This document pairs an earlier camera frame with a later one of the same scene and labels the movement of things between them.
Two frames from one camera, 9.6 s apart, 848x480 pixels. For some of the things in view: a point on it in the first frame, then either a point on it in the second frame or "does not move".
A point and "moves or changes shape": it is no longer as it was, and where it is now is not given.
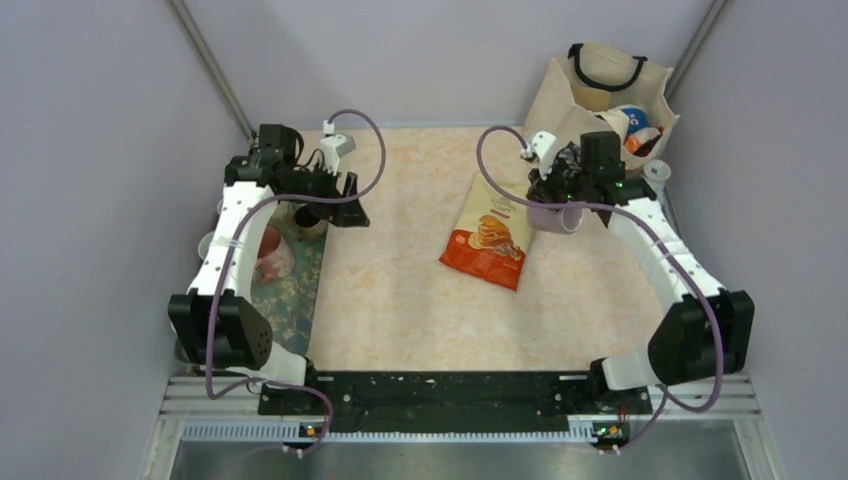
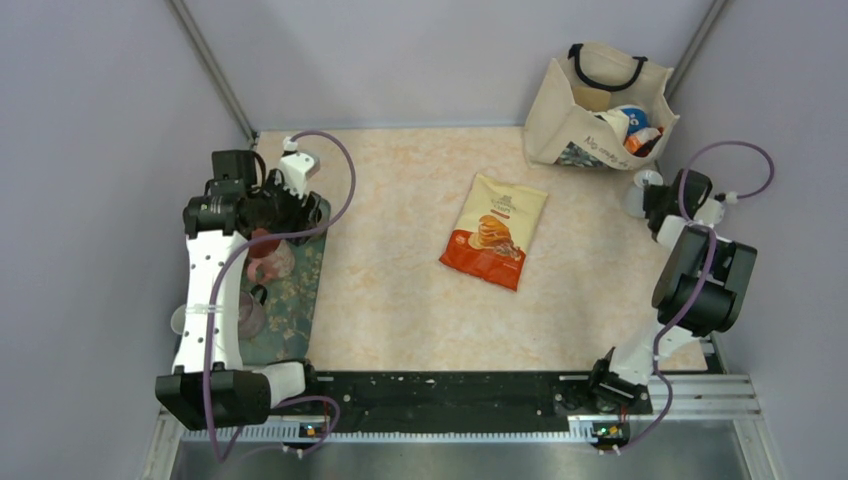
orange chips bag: (490, 234) does not move
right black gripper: (541, 189) -> (651, 195)
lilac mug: (562, 221) moves or changes shape
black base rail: (557, 394) does not move
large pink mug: (275, 258) does not move
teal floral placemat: (290, 299) does not move
